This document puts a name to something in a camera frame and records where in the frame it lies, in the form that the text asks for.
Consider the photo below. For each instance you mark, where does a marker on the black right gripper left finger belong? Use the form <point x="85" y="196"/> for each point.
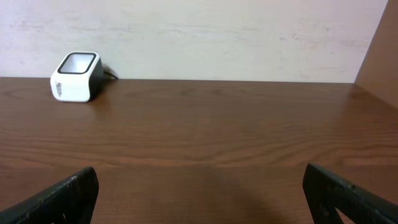
<point x="72" y="200"/>

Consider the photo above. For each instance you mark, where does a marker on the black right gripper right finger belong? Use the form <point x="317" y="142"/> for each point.
<point x="328" y="195"/>

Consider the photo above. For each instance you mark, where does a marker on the white barcode scanner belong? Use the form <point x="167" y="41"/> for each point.
<point x="79" y="77"/>

